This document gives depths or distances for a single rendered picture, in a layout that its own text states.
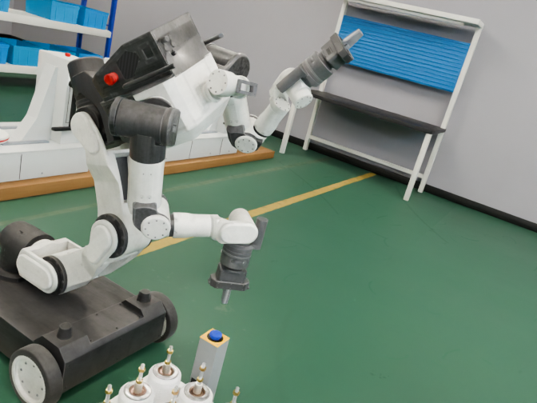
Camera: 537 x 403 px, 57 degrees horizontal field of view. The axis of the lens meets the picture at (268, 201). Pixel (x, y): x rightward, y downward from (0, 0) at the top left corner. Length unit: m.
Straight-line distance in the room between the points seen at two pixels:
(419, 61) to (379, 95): 0.61
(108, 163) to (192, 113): 0.36
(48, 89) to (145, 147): 2.25
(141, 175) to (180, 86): 0.25
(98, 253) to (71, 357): 0.33
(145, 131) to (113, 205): 0.44
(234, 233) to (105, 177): 0.46
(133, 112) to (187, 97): 0.17
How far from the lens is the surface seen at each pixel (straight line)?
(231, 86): 1.33
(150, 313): 1.93
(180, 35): 1.42
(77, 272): 1.83
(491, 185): 5.98
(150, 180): 1.30
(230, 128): 1.71
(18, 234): 2.05
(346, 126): 6.33
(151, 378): 1.57
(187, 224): 1.40
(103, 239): 1.61
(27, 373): 1.78
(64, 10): 6.61
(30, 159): 3.32
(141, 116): 1.24
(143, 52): 1.36
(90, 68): 1.69
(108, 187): 1.63
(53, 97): 3.50
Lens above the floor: 1.24
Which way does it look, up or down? 18 degrees down
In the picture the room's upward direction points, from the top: 15 degrees clockwise
